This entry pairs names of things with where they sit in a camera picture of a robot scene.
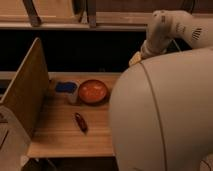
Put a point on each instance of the orange ceramic bowl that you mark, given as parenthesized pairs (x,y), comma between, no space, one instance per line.
(92,91)

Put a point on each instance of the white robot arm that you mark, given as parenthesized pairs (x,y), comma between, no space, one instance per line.
(161,107)

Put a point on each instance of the small white cup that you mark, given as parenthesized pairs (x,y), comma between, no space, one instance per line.
(73,98)

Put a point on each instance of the blue sponge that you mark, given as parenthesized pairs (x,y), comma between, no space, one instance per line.
(68,87)

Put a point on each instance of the dark red pocket knife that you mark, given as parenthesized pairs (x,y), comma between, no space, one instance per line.
(81,123)

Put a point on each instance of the wooden upper shelf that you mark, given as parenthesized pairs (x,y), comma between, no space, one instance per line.
(92,13)

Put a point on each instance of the left wooden divider panel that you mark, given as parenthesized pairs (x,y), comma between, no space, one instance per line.
(22,100)

